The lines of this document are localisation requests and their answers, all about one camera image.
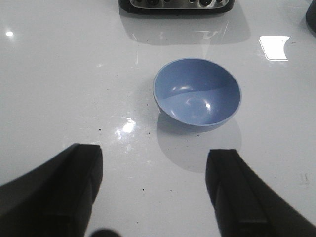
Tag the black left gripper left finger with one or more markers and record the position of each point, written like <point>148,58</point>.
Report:
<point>56,198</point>

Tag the black and chrome toaster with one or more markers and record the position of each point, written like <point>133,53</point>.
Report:
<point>176,6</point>

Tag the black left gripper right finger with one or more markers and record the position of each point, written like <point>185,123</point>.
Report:
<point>244,205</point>

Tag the blue bowl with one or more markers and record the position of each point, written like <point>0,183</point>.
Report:
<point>196,94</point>

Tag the dark blue saucepan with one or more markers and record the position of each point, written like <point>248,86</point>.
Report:
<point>311,14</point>

